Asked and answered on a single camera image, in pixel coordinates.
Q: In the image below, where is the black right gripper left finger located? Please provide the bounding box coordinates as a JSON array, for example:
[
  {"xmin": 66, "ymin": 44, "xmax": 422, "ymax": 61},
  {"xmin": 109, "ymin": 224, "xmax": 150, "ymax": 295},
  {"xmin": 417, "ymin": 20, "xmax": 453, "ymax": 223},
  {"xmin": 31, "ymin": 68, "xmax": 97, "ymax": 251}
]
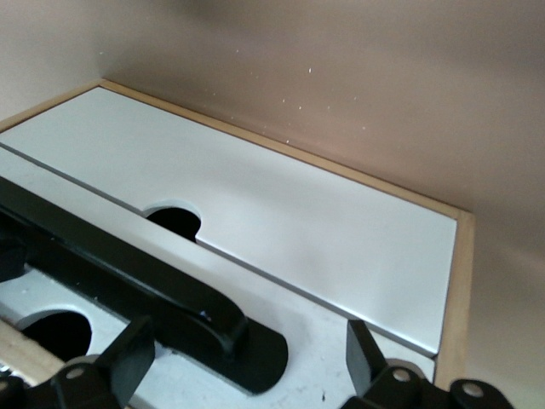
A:
[{"xmin": 50, "ymin": 314, "xmax": 157, "ymax": 409}]

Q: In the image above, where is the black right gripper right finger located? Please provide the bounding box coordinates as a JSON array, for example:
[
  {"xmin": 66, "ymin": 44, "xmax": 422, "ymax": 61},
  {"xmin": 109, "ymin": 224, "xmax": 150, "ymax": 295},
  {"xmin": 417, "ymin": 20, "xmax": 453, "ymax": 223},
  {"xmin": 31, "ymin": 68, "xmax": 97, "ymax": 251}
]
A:
[{"xmin": 346, "ymin": 319, "xmax": 432, "ymax": 409}]

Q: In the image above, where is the wooden drawer white front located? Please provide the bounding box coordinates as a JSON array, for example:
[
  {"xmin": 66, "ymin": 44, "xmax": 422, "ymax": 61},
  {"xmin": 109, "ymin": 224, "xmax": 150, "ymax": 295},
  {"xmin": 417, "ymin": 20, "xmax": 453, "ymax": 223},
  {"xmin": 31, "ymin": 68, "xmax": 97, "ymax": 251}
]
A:
[{"xmin": 0, "ymin": 144, "xmax": 438, "ymax": 409}]

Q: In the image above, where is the black metal drawer handle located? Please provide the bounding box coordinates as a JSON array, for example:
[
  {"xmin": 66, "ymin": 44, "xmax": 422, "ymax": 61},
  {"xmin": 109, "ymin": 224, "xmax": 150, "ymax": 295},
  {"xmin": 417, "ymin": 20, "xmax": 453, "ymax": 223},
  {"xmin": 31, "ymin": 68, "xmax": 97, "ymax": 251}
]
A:
[{"xmin": 0, "ymin": 174, "xmax": 290, "ymax": 395}]

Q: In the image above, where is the wooden drawer cabinet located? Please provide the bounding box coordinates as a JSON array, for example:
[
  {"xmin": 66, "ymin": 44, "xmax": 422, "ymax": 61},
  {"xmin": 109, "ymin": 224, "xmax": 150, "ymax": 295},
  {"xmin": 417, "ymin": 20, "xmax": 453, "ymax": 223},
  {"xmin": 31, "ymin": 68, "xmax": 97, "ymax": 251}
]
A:
[{"xmin": 0, "ymin": 79, "xmax": 474, "ymax": 409}]

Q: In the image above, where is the brown table cloth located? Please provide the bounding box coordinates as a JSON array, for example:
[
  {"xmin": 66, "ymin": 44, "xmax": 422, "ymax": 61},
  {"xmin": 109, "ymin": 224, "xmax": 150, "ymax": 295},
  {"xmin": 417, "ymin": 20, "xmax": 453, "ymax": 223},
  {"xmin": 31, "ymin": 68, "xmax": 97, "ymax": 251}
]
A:
[{"xmin": 0, "ymin": 0, "xmax": 545, "ymax": 409}]

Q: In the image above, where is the white drawer without handle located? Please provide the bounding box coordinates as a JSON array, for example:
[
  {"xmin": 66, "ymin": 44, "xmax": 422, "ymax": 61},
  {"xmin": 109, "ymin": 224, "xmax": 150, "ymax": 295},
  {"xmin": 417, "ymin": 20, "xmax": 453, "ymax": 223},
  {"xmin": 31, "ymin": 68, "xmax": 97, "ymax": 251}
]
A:
[{"xmin": 0, "ymin": 86, "xmax": 460, "ymax": 357}]

